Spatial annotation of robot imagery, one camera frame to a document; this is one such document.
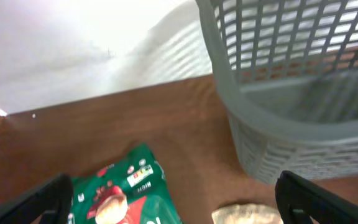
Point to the grey plastic basket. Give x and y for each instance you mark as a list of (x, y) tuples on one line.
[(287, 74)]

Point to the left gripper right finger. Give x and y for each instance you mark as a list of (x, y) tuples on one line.
[(301, 201)]

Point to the green Nescafe coffee bag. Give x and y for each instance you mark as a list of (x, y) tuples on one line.
[(133, 191)]

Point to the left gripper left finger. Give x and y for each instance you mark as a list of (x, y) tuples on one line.
[(49, 202)]

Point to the beige paper pouch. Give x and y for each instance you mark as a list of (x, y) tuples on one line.
[(246, 214)]

